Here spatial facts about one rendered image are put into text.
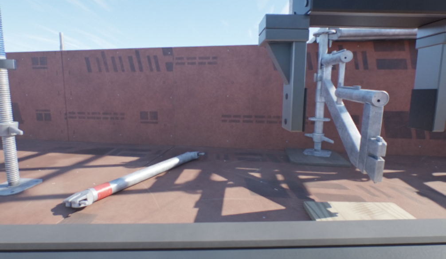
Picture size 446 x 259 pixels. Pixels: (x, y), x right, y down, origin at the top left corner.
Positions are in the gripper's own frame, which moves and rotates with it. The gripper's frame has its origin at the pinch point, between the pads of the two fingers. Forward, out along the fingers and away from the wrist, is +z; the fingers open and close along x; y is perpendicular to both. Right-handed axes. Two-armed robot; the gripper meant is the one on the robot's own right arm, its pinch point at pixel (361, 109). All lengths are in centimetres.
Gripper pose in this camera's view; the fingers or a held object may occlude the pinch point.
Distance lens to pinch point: 25.4
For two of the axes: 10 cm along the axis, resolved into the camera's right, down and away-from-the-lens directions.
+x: 10.0, 0.0, 0.3
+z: 0.0, 9.9, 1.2
